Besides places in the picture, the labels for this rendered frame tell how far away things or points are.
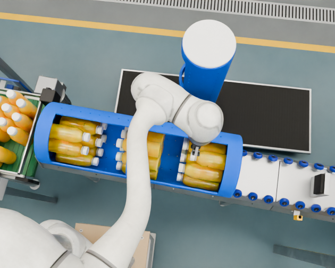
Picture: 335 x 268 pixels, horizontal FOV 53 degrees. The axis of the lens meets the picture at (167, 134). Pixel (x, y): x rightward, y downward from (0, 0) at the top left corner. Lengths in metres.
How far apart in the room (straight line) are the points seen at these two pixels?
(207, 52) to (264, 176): 0.69
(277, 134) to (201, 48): 1.13
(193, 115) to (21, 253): 0.52
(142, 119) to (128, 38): 2.16
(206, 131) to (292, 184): 0.95
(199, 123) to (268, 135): 1.77
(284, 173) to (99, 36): 2.00
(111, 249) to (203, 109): 0.42
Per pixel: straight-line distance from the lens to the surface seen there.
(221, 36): 1.84
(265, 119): 2.66
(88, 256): 0.77
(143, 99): 0.94
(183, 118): 0.94
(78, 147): 1.55
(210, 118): 0.90
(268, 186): 1.74
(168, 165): 1.65
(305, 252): 2.15
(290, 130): 2.70
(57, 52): 3.09
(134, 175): 0.84
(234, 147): 1.43
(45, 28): 3.24
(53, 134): 1.55
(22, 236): 0.75
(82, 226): 1.55
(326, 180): 1.68
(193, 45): 1.79
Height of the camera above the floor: 2.59
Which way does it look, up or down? 75 degrees down
